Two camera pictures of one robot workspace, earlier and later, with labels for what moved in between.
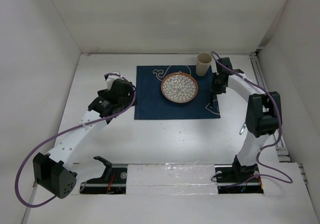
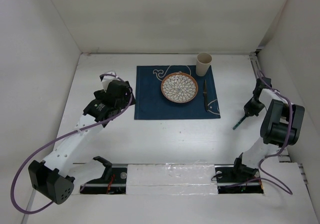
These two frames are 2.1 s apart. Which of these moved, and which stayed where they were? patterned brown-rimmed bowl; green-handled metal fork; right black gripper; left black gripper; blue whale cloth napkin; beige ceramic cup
Moved: right black gripper; green-handled metal fork
Stayed: beige ceramic cup; patterned brown-rimmed bowl; left black gripper; blue whale cloth napkin
